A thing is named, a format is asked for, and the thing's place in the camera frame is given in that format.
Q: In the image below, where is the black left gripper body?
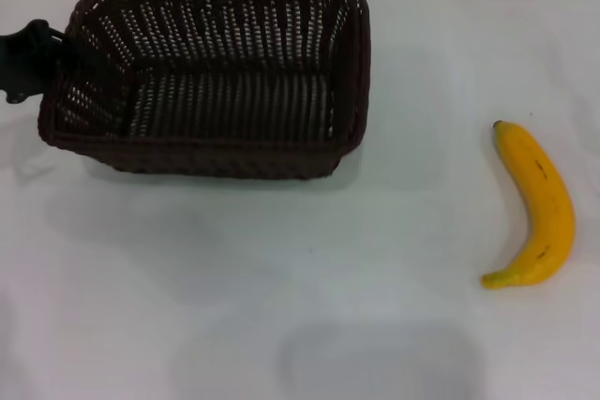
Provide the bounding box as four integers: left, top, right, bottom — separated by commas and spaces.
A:
0, 19, 66, 105

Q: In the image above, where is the yellow banana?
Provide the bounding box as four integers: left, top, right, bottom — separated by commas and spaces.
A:
481, 120, 577, 290

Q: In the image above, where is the dark brown woven basket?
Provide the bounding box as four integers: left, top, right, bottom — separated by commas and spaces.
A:
37, 0, 371, 182

